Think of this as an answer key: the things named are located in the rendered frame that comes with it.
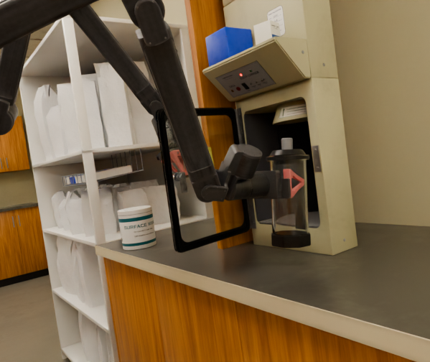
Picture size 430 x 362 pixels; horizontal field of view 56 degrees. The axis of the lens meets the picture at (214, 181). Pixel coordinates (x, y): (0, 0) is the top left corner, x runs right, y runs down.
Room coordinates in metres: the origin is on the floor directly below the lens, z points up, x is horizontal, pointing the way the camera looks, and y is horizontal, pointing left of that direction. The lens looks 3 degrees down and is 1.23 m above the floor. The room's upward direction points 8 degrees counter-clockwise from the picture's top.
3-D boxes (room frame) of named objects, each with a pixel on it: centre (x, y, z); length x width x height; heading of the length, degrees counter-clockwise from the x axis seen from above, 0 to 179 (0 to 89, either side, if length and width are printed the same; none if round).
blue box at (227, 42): (1.23, -0.10, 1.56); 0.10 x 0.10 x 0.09; 35
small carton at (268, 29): (1.09, -0.19, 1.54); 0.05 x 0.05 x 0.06; 52
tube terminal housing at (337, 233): (1.26, -0.29, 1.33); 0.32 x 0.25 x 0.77; 35
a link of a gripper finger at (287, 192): (0.97, -0.17, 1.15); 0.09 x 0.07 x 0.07; 127
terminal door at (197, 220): (1.20, 0.02, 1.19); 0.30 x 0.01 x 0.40; 132
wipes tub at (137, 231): (1.56, 0.32, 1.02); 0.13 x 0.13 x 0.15
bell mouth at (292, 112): (1.23, -0.29, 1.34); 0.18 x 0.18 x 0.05
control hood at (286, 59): (1.16, -0.15, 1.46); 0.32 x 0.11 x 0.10; 35
